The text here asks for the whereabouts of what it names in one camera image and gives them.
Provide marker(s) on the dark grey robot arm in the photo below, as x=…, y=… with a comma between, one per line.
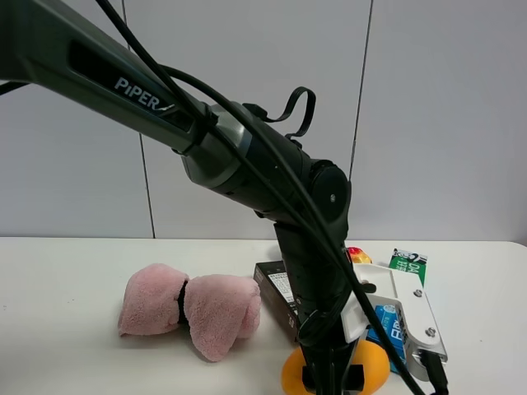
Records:
x=226, y=147

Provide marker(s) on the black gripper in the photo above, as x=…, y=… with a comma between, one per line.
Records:
x=320, y=291

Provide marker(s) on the pink fluffy towel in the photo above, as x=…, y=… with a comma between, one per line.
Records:
x=218, y=309

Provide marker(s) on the orange mango toy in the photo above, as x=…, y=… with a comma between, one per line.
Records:
x=368, y=355

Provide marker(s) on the green blue toothpaste box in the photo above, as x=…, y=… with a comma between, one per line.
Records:
x=401, y=306

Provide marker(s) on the black rectangular box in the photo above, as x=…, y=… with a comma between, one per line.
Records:
x=276, y=294

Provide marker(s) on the red yellow strawberry toy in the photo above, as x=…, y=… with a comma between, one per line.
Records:
x=358, y=256

